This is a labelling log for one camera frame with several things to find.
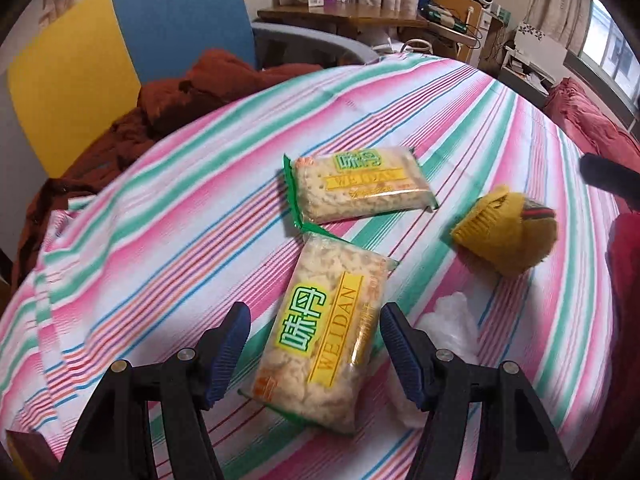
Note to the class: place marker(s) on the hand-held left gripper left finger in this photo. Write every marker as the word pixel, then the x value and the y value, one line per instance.
pixel 227 355

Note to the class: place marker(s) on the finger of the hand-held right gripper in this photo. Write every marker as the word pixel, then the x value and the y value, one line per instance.
pixel 610 176

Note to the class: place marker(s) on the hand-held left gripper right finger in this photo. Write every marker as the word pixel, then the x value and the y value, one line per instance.
pixel 400 355

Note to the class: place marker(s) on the biscuit packet with green edge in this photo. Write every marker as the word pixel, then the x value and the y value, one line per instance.
pixel 320 345
pixel 360 190

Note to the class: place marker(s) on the white plastic bag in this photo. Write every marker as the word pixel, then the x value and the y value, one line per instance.
pixel 450 325

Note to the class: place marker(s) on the side window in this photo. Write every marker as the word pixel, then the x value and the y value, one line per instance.
pixel 607 45

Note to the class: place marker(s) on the white leaf pattern shelf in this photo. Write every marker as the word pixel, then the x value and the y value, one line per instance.
pixel 532 55

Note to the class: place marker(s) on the pink green striped bed sheet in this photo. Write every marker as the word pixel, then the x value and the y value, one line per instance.
pixel 200 210

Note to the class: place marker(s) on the wooden shelf unit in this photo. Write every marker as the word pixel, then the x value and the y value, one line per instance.
pixel 470 30

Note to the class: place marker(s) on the brown blanket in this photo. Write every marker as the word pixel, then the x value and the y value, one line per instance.
pixel 200 90

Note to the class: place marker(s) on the wooden desk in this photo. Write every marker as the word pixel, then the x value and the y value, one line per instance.
pixel 350 15

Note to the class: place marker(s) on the grey yellow blue chair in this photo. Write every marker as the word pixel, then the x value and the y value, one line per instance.
pixel 75 85

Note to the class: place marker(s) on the grey chair armrest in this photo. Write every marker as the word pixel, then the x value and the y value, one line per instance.
pixel 320 42

